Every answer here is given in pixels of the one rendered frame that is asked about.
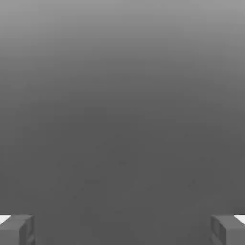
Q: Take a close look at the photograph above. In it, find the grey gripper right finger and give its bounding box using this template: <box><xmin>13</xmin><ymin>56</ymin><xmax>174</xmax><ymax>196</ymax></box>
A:
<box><xmin>209</xmin><ymin>214</ymin><xmax>245</xmax><ymax>245</ymax></box>

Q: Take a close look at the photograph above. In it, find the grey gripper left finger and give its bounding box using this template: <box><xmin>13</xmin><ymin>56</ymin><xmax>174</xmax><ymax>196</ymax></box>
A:
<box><xmin>0</xmin><ymin>214</ymin><xmax>36</xmax><ymax>245</ymax></box>

